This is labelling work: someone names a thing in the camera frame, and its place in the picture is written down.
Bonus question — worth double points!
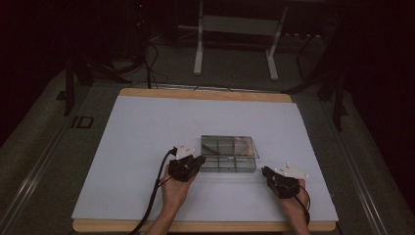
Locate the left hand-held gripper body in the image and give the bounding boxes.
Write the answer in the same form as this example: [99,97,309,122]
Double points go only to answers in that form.
[166,140,201,183]

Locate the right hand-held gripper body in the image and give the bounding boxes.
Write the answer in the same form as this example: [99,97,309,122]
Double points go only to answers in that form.
[266,162,310,200]

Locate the clear plastic compartment box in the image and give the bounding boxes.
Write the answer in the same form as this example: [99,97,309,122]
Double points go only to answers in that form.
[199,134,260,174]

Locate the person's right hand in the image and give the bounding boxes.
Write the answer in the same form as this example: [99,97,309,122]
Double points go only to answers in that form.
[277,178,310,220]

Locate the person's left hand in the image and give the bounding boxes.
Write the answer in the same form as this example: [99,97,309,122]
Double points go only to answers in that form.
[159,164,198,213]

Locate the white table mat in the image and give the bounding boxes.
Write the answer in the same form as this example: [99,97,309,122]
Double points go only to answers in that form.
[70,94,340,223]

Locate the black metal stand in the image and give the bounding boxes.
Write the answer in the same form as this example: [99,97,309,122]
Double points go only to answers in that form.
[281,19,349,132]

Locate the black tripod stand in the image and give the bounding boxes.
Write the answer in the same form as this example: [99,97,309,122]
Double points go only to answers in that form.
[56,53,134,118]

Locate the white metal stand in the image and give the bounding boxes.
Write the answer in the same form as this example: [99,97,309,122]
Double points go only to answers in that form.
[193,0,290,82]

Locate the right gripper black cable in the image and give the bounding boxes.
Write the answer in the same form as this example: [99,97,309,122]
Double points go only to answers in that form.
[291,184,312,227]

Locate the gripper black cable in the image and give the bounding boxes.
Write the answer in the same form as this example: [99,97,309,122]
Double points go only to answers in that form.
[127,147,179,235]
[291,184,312,227]

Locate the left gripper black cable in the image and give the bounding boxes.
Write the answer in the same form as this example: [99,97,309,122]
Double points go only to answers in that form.
[127,147,179,235]

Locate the metal floor rail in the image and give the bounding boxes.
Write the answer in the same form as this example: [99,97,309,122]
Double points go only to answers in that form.
[0,111,77,235]
[320,100,390,235]

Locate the thin black cable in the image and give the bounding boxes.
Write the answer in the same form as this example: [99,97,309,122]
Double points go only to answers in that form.
[192,83,234,93]

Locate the black floor cables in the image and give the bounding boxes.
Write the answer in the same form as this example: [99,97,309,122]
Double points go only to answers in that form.
[142,40,170,90]

